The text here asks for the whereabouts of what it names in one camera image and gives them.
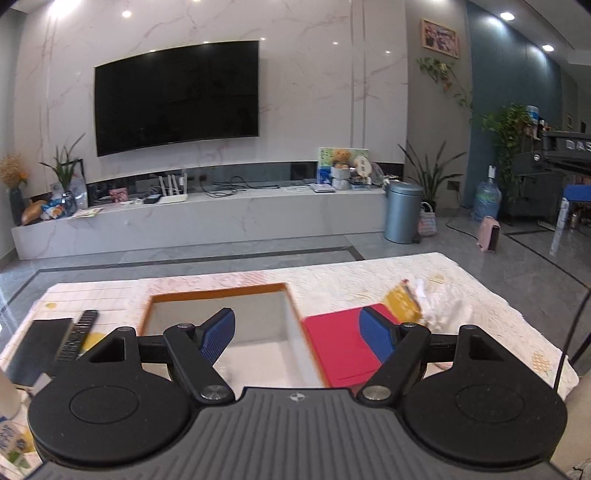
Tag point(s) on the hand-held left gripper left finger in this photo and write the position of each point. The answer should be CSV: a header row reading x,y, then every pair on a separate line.
x,y
220,339

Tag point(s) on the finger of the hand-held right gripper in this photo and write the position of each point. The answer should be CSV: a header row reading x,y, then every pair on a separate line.
x,y
579,193

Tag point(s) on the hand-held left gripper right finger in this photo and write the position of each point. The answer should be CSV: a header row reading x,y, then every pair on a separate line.
x,y
375,334

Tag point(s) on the white storage box orange rim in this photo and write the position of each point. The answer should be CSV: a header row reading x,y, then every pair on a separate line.
x,y
249,318

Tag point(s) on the yellow soft pouch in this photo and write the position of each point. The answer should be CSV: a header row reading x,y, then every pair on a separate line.
x,y
404,302

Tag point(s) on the white fluffy cloth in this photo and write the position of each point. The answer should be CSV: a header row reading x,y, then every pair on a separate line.
x,y
443,307

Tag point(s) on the white upright pole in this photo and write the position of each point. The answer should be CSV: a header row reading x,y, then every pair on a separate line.
x,y
558,226

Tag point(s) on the red flat mat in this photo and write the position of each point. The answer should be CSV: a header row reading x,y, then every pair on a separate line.
x,y
332,341

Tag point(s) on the dark cabinet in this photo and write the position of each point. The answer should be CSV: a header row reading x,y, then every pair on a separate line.
x,y
528,184

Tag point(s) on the large leafy plant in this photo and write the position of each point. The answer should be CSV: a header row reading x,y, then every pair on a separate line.
x,y
508,134

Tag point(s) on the blue water jug with pump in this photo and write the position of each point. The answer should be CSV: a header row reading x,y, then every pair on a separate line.
x,y
486,198

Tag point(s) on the pink stool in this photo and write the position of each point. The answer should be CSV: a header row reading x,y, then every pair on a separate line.
x,y
487,233

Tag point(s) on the ceiling spot light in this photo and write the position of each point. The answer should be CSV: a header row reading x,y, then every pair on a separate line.
x,y
547,47
507,15

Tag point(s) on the white printed table cloth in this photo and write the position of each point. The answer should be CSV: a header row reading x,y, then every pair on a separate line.
x,y
485,332

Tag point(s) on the white marble television console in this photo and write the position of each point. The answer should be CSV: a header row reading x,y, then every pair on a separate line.
x,y
221,219

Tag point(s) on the blue grey trash can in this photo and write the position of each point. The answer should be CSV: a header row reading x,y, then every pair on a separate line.
x,y
402,214

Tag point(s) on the pink checkered bag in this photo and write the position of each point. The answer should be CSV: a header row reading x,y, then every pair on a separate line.
x,y
427,222

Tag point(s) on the long leaf potted plant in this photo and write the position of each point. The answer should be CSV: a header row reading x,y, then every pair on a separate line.
x,y
429,175

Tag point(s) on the black remote control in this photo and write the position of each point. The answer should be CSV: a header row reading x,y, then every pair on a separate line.
x,y
76,337

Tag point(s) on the hanging vine plant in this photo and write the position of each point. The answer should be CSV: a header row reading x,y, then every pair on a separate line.
x,y
443,74

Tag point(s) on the white router with antennas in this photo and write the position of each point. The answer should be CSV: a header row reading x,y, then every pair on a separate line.
x,y
171,196

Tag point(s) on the white flat device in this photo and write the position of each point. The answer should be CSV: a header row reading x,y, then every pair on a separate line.
x,y
322,187

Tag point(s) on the white round fan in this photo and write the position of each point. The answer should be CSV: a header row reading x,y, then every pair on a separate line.
x,y
362,167

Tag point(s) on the pink box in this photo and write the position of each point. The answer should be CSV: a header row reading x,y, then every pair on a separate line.
x,y
118,194

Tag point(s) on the brown teddy bear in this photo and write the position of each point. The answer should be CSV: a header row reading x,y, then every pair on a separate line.
x,y
342,159

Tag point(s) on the green printed picture board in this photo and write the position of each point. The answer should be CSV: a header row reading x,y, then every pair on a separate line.
x,y
325,159

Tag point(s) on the black tablet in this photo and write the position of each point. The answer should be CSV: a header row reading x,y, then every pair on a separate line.
x,y
37,350

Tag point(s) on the snack bags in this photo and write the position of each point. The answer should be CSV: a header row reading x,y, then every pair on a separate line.
x,y
44,210

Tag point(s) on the green plant in glass vase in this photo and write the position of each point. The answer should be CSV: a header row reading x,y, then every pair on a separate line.
x,y
64,170

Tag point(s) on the dried flower bouquet in vase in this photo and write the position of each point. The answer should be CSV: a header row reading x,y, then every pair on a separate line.
x,y
14,184

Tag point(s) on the framed wall picture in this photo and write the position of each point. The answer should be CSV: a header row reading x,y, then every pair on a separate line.
x,y
440,38

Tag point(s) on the black wall television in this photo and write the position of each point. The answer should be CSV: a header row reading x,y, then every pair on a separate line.
x,y
175,97

